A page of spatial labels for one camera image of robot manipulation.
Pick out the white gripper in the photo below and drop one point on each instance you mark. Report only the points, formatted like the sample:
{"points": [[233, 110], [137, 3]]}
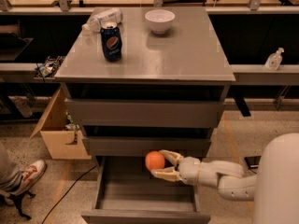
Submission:
{"points": [[189, 170]]}

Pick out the orange fruit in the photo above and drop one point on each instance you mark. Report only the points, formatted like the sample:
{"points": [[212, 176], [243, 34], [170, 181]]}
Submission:
{"points": [[154, 160]]}

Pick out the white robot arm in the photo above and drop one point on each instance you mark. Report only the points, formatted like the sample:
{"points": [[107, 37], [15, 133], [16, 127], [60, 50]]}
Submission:
{"points": [[274, 189]]}

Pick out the grey open bottom drawer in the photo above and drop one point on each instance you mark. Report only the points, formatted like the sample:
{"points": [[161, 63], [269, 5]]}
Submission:
{"points": [[126, 193]]}

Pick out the grey top drawer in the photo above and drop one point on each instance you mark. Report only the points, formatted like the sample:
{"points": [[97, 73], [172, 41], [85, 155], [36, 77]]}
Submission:
{"points": [[145, 113]]}

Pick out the grey middle drawer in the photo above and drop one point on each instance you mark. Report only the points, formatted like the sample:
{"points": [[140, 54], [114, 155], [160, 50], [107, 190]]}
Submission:
{"points": [[140, 147]]}

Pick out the grey drawer cabinet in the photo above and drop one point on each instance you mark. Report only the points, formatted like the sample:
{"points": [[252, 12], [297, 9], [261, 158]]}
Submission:
{"points": [[187, 64]]}

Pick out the black foot pedal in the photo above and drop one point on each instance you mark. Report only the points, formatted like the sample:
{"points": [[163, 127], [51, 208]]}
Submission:
{"points": [[252, 161]]}

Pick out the open cardboard box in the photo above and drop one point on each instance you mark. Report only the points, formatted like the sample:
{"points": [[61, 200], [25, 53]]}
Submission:
{"points": [[62, 143]]}

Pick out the long grey workbench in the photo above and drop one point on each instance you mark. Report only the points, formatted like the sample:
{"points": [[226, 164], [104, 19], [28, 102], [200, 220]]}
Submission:
{"points": [[245, 74]]}

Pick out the blue Pepsi can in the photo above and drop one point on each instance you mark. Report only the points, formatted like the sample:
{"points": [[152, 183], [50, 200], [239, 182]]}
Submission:
{"points": [[111, 41]]}

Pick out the white and red sneaker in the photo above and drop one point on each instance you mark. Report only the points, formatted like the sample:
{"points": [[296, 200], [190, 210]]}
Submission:
{"points": [[29, 177]]}

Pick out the white ceramic bowl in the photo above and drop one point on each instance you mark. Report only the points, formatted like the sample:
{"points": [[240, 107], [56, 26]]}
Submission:
{"points": [[159, 21]]}

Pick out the clear hand sanitizer bottle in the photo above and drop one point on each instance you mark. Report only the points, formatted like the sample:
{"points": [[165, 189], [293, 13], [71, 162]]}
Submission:
{"points": [[274, 60]]}

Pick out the tray of small items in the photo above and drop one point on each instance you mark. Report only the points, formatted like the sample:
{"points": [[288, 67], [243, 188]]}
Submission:
{"points": [[49, 67]]}

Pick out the grey trouser leg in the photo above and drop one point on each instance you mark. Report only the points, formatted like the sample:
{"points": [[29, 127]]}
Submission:
{"points": [[10, 173]]}

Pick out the clear plastic water bottle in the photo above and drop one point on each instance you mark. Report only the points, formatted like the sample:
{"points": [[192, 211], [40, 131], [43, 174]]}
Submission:
{"points": [[95, 22]]}

